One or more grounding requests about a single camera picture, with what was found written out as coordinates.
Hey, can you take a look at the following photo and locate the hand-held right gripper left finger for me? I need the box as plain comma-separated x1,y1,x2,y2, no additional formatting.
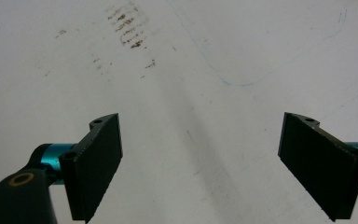
58,113,124,224

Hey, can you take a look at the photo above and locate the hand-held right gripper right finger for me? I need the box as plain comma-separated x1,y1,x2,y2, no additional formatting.
277,111,358,223

